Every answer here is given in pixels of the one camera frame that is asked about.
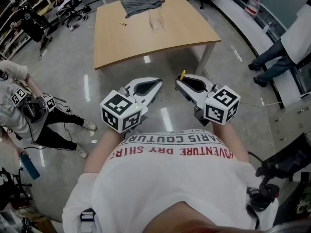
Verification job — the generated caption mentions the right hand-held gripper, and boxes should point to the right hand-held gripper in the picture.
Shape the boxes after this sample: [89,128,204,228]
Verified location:
[174,69,241,127]

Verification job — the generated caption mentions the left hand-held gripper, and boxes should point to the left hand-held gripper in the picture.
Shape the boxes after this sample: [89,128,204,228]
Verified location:
[100,77,164,134]

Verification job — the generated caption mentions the clear plastic container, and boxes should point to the clear plastic container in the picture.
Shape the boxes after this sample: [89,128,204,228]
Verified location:
[148,9,165,31]

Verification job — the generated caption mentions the person's right forearm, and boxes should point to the person's right forearm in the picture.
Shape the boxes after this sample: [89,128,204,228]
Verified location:
[212,123,251,164]

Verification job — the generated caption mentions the person's left forearm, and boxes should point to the person's left forearm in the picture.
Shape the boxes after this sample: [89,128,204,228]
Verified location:
[82,128,127,175]

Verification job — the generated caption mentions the white table leg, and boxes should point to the white table leg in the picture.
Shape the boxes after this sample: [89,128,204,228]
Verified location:
[194,42,216,76]

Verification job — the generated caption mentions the white printed t-shirt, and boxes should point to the white printed t-shirt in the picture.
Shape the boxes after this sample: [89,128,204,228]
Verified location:
[62,128,279,233]

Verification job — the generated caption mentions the gray shirt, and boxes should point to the gray shirt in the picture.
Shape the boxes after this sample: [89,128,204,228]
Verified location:
[120,0,166,19]

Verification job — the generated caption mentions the clear water jug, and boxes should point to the clear water jug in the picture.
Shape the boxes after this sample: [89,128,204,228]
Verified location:
[244,0,261,17]

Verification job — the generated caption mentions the blue bottle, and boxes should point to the blue bottle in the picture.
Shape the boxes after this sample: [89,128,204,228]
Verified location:
[19,153,41,181]

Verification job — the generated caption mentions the white office chair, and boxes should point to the white office chair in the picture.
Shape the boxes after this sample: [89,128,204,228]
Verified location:
[56,0,84,27]

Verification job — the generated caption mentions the gray drawer cabinet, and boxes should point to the gray drawer cabinet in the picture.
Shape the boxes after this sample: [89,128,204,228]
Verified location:
[268,100,311,155]

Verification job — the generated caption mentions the black metal stand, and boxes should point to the black metal stand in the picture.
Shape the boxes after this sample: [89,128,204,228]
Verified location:
[0,167,33,211]

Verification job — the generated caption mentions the black office chair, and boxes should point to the black office chair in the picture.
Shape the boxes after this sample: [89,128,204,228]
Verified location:
[255,132,311,182]

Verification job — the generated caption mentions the white storage shelf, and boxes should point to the white storage shelf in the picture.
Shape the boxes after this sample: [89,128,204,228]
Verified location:
[0,0,62,61]

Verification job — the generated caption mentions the black belt-mounted device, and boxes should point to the black belt-mounted device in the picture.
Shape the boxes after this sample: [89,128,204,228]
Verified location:
[246,183,280,214]

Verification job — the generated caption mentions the white floor cable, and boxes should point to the white floor cable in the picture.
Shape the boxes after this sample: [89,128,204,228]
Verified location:
[239,100,284,108]

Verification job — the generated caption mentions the gray strap buckle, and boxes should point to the gray strap buckle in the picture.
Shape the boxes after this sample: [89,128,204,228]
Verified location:
[79,208,96,233]

